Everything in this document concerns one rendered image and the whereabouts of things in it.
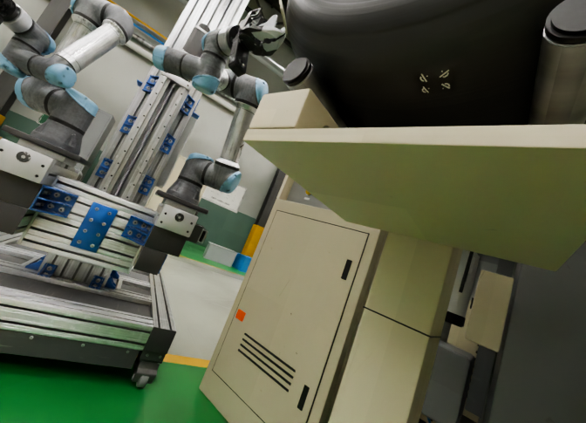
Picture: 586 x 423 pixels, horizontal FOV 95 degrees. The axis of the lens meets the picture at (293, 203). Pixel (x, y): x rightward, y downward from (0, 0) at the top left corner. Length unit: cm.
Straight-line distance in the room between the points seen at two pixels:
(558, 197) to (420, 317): 35
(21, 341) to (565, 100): 136
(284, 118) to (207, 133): 843
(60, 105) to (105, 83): 758
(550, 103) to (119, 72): 892
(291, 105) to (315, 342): 86
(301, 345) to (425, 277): 62
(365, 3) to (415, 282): 47
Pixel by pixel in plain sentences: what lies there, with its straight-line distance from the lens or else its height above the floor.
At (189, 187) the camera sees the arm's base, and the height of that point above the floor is 78.
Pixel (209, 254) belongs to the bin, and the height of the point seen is 11.
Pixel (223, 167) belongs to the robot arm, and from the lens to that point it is 125.
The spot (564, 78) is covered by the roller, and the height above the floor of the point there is 88.
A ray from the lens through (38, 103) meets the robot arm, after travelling 143.
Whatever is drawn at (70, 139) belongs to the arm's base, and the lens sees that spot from 134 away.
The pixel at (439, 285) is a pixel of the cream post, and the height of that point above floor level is 71.
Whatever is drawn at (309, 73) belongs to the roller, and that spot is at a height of 90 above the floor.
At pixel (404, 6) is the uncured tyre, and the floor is 94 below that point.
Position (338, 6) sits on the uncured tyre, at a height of 97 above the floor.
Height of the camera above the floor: 66
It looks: 11 degrees up
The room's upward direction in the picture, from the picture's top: 22 degrees clockwise
